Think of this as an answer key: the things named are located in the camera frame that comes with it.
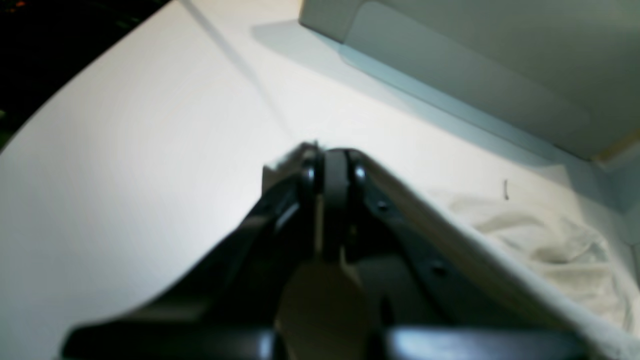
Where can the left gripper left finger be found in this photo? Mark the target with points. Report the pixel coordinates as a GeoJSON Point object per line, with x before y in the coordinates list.
{"type": "Point", "coordinates": [225, 307]}

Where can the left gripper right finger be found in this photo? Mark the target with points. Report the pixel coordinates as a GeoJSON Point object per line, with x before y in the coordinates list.
{"type": "Point", "coordinates": [424, 307]}

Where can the beige t-shirt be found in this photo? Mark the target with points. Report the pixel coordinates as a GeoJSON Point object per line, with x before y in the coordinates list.
{"type": "Point", "coordinates": [542, 266]}

